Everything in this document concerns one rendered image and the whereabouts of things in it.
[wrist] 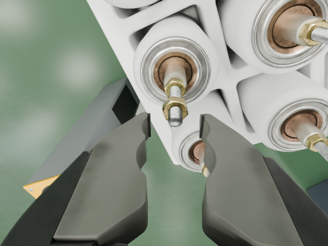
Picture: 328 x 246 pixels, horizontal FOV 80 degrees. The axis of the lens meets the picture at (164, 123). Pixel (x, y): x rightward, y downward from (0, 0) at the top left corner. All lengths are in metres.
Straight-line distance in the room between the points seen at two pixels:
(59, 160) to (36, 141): 0.44
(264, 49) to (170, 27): 0.10
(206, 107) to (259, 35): 0.11
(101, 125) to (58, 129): 0.35
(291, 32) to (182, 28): 0.09
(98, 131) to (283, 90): 0.25
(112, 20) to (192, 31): 0.12
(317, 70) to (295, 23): 0.15
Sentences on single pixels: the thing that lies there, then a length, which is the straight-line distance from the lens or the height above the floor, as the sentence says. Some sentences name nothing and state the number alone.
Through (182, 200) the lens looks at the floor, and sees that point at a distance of 0.78.
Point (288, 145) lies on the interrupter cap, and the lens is 0.30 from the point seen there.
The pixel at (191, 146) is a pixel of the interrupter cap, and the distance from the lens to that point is 0.27.
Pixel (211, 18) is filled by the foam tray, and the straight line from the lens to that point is 0.28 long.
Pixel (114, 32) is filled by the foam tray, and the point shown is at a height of 0.18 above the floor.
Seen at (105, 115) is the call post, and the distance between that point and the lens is 0.33.
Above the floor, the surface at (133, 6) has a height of 0.25.
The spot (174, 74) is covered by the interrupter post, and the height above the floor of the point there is 0.28.
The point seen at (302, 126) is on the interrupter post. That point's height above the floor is 0.26.
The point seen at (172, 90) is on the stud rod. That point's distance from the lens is 0.17.
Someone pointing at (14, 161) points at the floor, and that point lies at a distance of 0.83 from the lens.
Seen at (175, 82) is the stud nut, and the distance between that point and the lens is 0.17.
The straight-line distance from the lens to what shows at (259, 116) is 0.27.
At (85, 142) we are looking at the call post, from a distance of 0.28.
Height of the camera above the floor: 0.46
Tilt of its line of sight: 57 degrees down
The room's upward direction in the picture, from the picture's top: 175 degrees counter-clockwise
